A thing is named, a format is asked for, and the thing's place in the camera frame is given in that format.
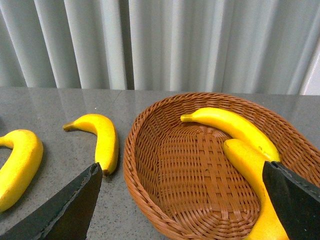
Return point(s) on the yellow banana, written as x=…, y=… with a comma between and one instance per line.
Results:
x=107, y=142
x=236, y=126
x=249, y=162
x=21, y=166

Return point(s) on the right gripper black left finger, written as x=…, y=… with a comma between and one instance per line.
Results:
x=66, y=215

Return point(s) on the brown wicker basket, bananas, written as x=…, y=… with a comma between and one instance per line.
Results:
x=180, y=178

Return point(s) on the yellow banana in basket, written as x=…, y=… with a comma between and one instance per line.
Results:
x=236, y=126

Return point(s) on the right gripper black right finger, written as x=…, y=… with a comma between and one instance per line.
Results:
x=295, y=200

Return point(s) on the white pleated curtain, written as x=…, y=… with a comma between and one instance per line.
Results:
x=234, y=46

